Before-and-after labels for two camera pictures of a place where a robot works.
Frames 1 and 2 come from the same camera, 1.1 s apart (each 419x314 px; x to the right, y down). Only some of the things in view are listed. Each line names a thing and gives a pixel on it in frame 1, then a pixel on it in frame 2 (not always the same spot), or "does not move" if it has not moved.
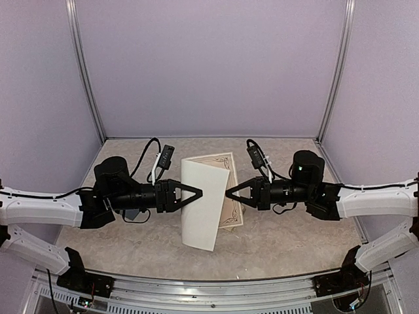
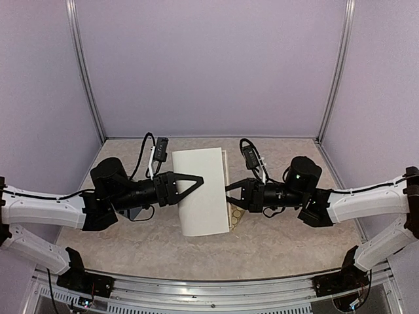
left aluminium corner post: x=82 y=61 does not move
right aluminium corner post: x=346 y=48 does not move
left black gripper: x=165 y=200 to x=166 y=192
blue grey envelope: x=131 y=214 does not move
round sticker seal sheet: x=229 y=228 to x=236 y=212
